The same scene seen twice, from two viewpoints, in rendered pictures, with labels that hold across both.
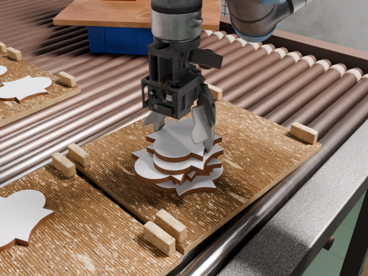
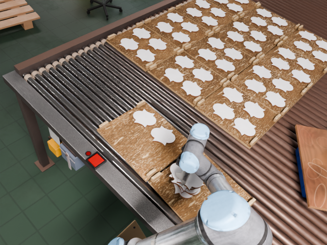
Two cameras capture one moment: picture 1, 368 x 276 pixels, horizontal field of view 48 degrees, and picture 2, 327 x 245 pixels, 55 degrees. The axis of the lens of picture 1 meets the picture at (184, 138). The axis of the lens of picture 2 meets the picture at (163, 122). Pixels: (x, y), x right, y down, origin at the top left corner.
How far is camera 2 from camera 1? 1.22 m
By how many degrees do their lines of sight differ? 62
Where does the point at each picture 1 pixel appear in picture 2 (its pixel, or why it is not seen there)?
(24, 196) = (172, 137)
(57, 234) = (156, 148)
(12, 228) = (158, 136)
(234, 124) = not seen: hidden behind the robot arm
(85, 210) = (167, 154)
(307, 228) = (158, 225)
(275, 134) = not seen: hidden behind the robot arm
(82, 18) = (300, 136)
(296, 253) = (146, 218)
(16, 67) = (266, 121)
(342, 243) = not seen: outside the picture
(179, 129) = (194, 175)
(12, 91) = (239, 123)
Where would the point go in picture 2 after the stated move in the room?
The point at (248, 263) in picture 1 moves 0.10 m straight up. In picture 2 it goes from (144, 201) to (145, 191)
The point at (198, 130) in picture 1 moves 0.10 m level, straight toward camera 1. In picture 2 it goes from (179, 174) to (158, 171)
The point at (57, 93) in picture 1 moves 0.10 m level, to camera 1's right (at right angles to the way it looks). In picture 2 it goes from (242, 139) to (245, 153)
